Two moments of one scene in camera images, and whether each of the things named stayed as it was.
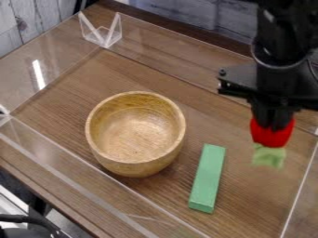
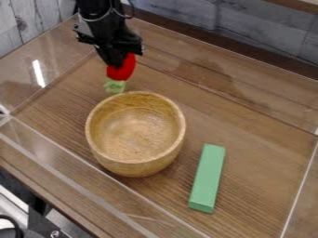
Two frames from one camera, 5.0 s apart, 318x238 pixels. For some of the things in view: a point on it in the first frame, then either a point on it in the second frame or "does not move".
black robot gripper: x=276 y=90 to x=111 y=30
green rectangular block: x=207 y=178 does not move
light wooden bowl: x=135 y=130 does not move
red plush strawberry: x=270 y=141 to x=119 y=74
